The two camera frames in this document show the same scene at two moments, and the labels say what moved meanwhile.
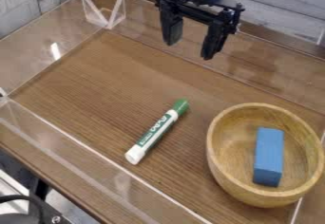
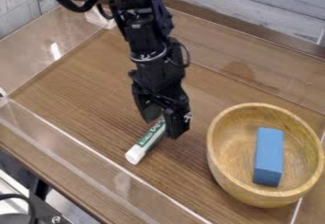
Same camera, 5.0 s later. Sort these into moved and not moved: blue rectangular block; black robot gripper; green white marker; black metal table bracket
Moved: black robot gripper
Not moved: blue rectangular block; green white marker; black metal table bracket
